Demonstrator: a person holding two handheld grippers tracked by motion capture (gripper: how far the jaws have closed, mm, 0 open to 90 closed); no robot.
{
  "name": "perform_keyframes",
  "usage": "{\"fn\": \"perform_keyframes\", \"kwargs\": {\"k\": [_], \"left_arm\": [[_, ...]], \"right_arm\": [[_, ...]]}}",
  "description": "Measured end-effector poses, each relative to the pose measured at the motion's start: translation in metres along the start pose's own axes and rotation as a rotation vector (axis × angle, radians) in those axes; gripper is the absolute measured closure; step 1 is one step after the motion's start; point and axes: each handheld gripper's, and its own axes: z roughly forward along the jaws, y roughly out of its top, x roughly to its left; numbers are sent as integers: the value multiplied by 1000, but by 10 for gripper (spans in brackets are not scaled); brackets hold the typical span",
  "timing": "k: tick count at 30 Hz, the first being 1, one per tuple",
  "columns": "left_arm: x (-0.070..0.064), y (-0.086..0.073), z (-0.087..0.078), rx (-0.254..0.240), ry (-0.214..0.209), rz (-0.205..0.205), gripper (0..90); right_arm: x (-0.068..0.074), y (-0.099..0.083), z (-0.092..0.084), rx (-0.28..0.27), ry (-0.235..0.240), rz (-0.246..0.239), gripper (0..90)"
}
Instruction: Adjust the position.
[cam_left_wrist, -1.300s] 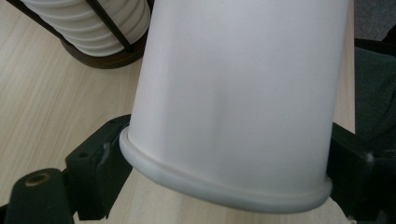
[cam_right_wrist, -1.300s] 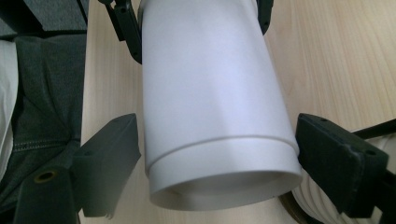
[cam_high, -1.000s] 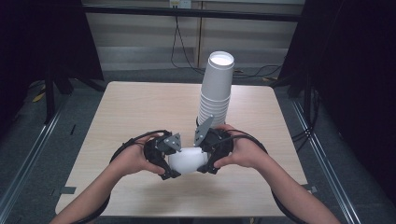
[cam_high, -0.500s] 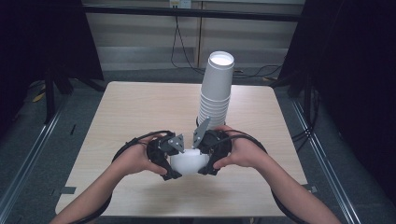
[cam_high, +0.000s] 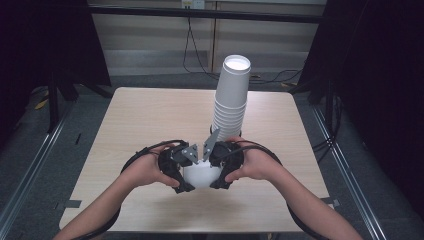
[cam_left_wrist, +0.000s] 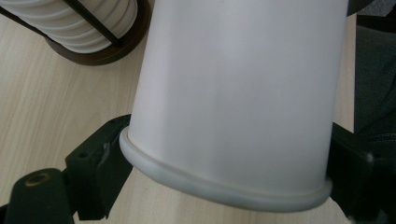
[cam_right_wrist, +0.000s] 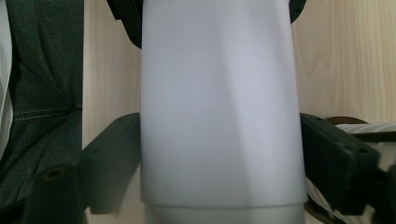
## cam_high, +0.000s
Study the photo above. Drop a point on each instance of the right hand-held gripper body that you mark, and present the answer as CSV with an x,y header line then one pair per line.
x,y
226,156

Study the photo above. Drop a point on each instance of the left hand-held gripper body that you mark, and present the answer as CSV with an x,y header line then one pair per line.
x,y
180,156

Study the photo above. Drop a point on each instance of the white paper cup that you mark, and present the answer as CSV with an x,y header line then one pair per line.
x,y
201,175

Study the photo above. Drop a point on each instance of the stack of white paper cups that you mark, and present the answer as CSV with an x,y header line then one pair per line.
x,y
231,96

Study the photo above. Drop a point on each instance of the person's right hand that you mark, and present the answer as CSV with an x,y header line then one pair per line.
x,y
256,163

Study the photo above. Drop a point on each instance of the person's left hand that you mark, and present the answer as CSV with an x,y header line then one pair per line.
x,y
146,168

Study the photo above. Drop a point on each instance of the grey tape piece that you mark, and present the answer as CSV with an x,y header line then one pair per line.
x,y
71,203
331,201

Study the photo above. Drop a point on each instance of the black metal stand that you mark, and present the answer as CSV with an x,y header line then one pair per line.
x,y
330,106
53,106

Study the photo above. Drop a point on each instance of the black horizontal bar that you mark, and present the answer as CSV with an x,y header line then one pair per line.
x,y
200,14

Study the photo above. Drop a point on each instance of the yellow tape strip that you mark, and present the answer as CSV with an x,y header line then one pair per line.
x,y
41,104

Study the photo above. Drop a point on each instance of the black curtain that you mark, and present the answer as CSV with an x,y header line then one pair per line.
x,y
40,50
376,83

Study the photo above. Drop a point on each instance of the metal floor rail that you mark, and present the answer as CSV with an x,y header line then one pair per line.
x,y
30,170
350,173

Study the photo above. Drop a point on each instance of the white wall power outlet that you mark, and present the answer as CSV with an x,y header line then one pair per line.
x,y
193,4

